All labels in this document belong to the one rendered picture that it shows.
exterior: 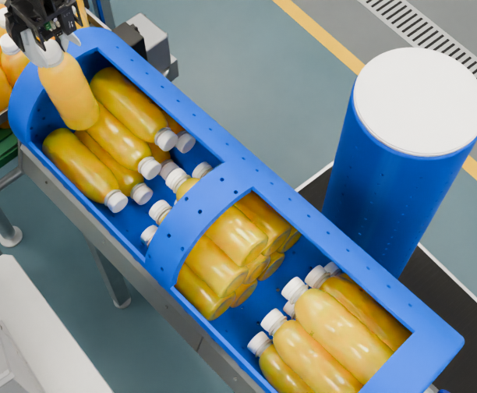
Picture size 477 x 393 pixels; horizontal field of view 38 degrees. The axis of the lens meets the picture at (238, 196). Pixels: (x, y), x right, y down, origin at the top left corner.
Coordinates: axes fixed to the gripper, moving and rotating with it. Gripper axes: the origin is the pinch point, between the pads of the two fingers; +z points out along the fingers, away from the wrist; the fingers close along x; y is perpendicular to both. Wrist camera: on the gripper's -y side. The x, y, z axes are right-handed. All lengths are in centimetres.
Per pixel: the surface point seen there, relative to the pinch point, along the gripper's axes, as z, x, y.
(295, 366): 23, -3, 60
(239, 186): 12.0, 9.3, 34.3
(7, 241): 133, -15, -55
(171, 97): 14.0, 14.2, 11.8
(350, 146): 43, 46, 32
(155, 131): 21.7, 10.2, 11.1
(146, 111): 19.9, 11.3, 7.6
